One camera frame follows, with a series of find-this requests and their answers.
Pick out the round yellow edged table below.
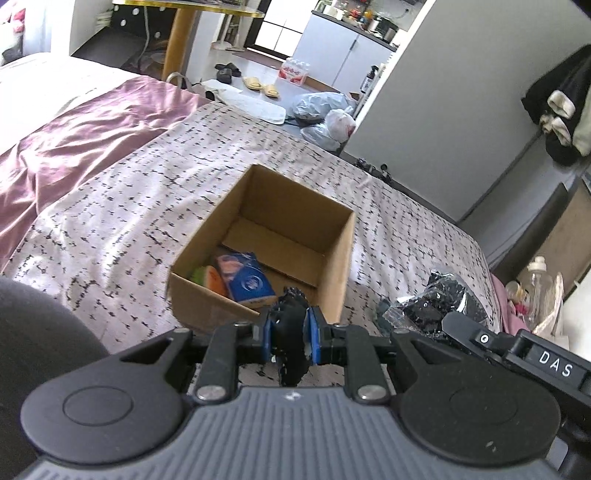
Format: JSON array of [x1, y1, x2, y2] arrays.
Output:
[[112, 0, 264, 81]]

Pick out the white kitchen cabinet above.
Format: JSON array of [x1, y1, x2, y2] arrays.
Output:
[[291, 12, 397, 93]]

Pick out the yellow slipper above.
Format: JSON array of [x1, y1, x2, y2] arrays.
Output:
[[262, 84, 280, 99], [242, 77, 263, 91]]

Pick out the left yellow slipper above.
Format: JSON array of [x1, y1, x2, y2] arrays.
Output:
[[242, 77, 263, 91]]

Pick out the black and white plush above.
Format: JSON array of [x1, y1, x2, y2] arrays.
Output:
[[266, 287, 311, 387]]

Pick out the blue tissue pack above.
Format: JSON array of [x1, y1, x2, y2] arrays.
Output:
[[216, 252, 276, 309]]

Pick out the patterned white bed cover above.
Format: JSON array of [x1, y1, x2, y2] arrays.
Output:
[[1, 105, 501, 379]]

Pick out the black slippers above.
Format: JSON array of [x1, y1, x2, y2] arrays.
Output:
[[214, 63, 242, 85]]

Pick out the hanging dark clothes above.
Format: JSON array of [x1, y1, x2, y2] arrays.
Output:
[[521, 45, 590, 167]]

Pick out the blue grey garbage bag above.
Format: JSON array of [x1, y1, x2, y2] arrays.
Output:
[[290, 92, 356, 123]]

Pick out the pink bed sheet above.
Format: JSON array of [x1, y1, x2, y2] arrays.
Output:
[[1, 76, 209, 266]]

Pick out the right yellow slipper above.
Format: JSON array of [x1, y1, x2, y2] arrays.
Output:
[[262, 84, 280, 99]]

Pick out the clear bag of black items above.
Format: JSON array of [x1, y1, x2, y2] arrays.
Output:
[[374, 269, 491, 339]]

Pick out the white red plastic bag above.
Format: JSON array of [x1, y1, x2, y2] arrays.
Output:
[[301, 109, 356, 153]]

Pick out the white floor mat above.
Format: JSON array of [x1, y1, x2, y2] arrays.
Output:
[[200, 79, 287, 125]]

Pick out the clear plastic bottle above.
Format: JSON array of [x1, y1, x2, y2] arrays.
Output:
[[520, 256, 554, 331]]

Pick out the open brown cardboard box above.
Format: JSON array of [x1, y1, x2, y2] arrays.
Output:
[[166, 165, 356, 333]]

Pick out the pack of water bottles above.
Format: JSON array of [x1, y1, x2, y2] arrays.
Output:
[[279, 58, 310, 86]]

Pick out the brown board against wall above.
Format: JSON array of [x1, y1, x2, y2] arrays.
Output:
[[518, 180, 590, 298]]

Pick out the plush hamburger toy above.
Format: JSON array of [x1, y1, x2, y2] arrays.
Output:
[[189, 265, 228, 298]]

